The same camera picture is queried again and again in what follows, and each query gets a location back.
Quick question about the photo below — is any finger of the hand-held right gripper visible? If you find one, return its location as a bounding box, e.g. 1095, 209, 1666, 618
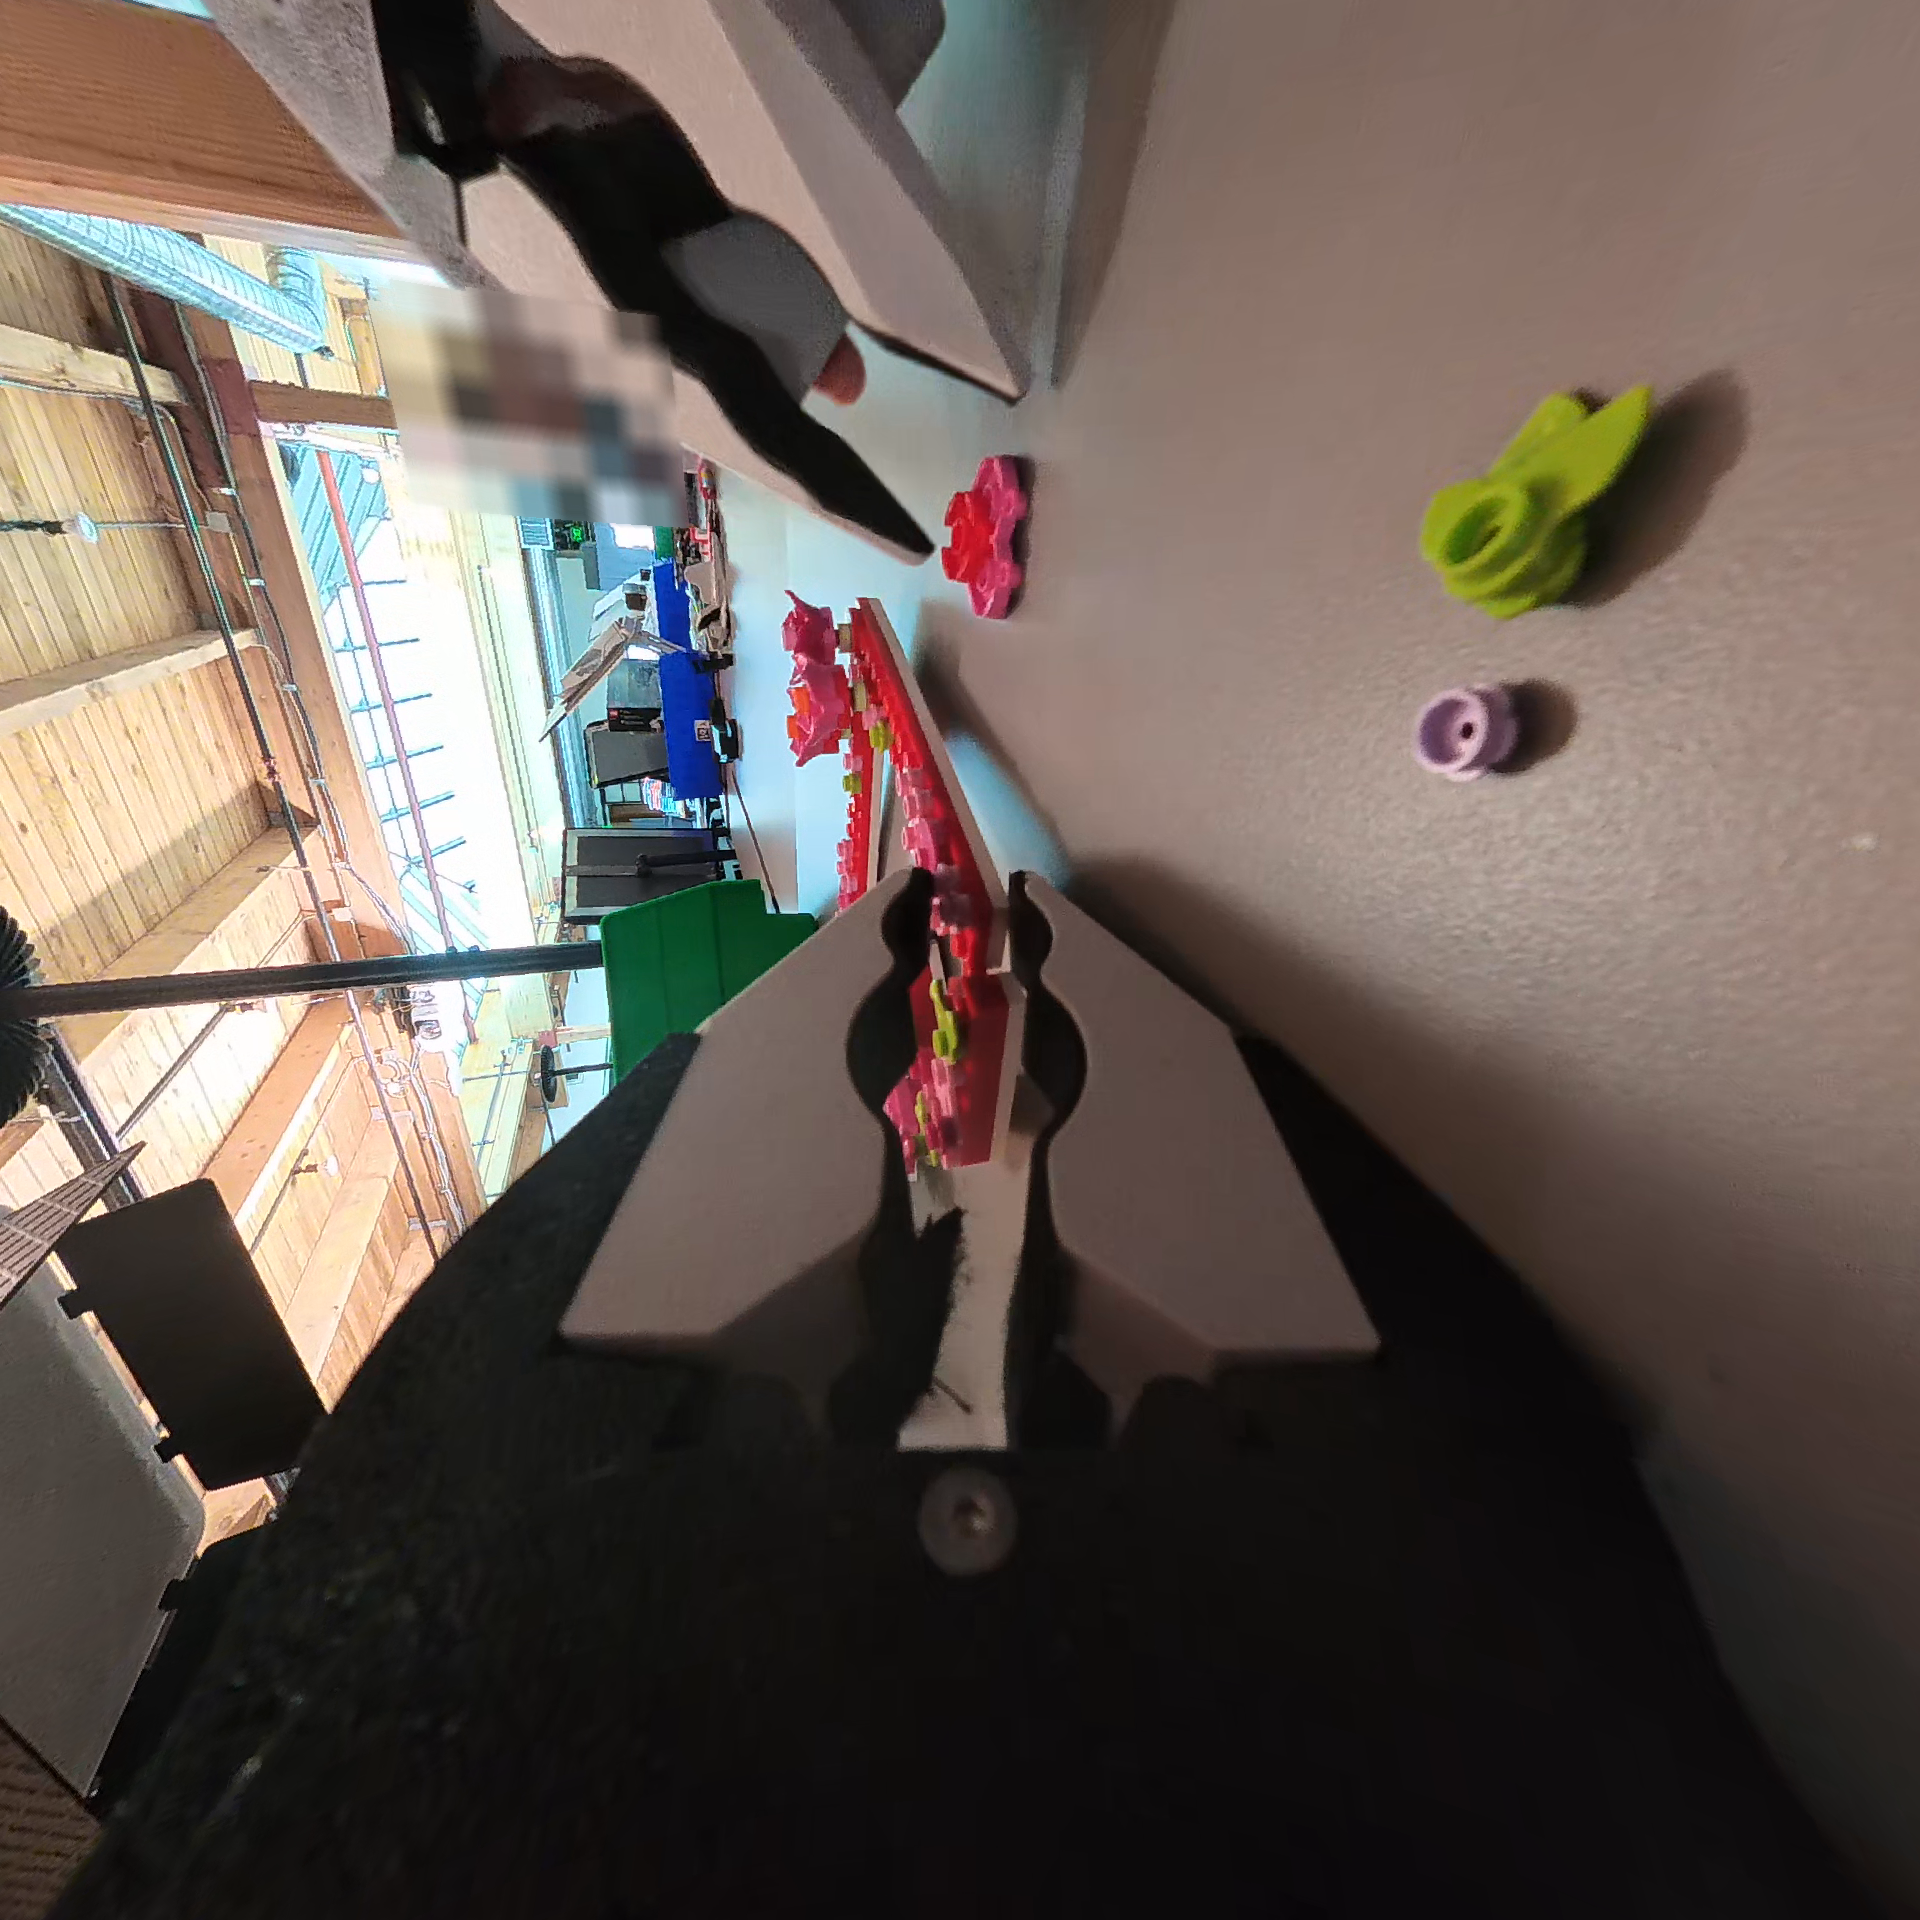
459, 151, 940, 573
502, 0, 1041, 405

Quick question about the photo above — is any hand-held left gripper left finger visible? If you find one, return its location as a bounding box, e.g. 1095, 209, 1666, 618
559, 867, 966, 1454

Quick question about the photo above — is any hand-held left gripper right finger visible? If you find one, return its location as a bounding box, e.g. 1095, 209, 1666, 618
1008, 871, 1382, 1454

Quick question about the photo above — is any red flower lego piece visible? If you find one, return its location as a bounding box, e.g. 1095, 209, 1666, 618
940, 454, 1038, 622

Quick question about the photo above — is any red lego half with hearts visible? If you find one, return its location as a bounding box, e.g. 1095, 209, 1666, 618
781, 588, 1041, 1203

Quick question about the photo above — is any lilac round lego stud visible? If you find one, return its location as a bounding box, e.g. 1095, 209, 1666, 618
1413, 683, 1521, 786

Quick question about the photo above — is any green leaf lego piece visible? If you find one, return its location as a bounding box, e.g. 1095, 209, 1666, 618
1417, 382, 1656, 622

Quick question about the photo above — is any green plastic crate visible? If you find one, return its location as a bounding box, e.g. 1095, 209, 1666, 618
596, 876, 820, 1083

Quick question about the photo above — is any silver metal stand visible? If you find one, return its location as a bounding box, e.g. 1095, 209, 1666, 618
540, 622, 678, 745

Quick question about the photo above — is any black equipment case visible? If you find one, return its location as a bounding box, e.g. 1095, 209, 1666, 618
585, 666, 670, 791

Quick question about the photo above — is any black box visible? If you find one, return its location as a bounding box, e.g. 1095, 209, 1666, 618
563, 822, 745, 919

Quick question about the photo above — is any black pole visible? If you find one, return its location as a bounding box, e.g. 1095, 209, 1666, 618
0, 942, 607, 1026

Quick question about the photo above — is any black panel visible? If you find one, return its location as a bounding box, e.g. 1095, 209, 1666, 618
57, 1177, 329, 1493

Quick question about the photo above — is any black ribbed disc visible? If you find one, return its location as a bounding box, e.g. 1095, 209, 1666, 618
0, 905, 48, 1120

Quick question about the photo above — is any grey panel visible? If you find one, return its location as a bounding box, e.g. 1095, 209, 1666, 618
0, 1274, 208, 1802

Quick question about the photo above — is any metal air duct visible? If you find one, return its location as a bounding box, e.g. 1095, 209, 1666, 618
0, 203, 332, 355

